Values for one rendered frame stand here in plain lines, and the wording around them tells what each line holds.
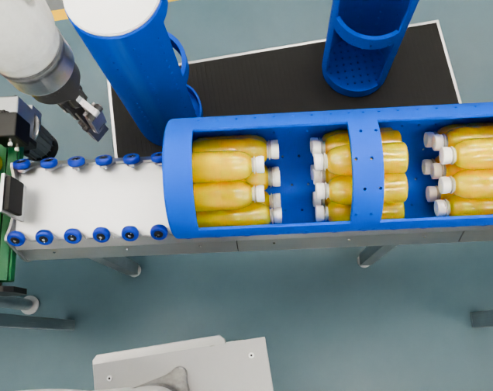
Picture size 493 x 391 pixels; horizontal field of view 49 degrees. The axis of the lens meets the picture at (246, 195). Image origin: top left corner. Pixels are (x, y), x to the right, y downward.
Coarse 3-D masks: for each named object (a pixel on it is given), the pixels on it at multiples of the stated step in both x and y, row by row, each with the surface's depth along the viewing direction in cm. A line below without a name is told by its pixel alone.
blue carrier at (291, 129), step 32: (192, 128) 121; (224, 128) 121; (256, 128) 121; (288, 128) 137; (320, 128) 137; (352, 128) 118; (416, 128) 137; (288, 160) 142; (352, 160) 115; (416, 160) 142; (192, 192) 117; (288, 192) 142; (352, 192) 117; (416, 192) 140; (192, 224) 121; (288, 224) 122; (320, 224) 122; (352, 224) 122; (384, 224) 122; (416, 224) 123; (448, 224) 123; (480, 224) 124
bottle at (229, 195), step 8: (200, 184) 125; (208, 184) 125; (216, 184) 125; (224, 184) 124; (232, 184) 124; (240, 184) 124; (248, 184) 125; (200, 192) 124; (208, 192) 124; (216, 192) 123; (224, 192) 123; (232, 192) 123; (240, 192) 123; (248, 192) 124; (256, 192) 125; (200, 200) 124; (208, 200) 124; (216, 200) 124; (224, 200) 124; (232, 200) 123; (240, 200) 124; (248, 200) 124; (256, 200) 126; (200, 208) 125; (208, 208) 125; (216, 208) 125; (224, 208) 125; (232, 208) 125; (240, 208) 126
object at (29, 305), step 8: (32, 144) 165; (24, 152) 173; (16, 160) 157; (8, 272) 149; (0, 288) 146; (8, 288) 147; (16, 288) 150; (0, 296) 161; (8, 296) 212; (32, 296) 234; (0, 304) 205; (8, 304) 211; (16, 304) 217; (24, 304) 224; (32, 304) 231; (24, 312) 232; (32, 312) 232
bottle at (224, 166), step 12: (192, 156) 122; (204, 156) 122; (216, 156) 122; (228, 156) 121; (240, 156) 122; (192, 168) 121; (204, 168) 121; (216, 168) 121; (228, 168) 121; (240, 168) 121; (252, 168) 123; (204, 180) 123; (216, 180) 123; (228, 180) 123
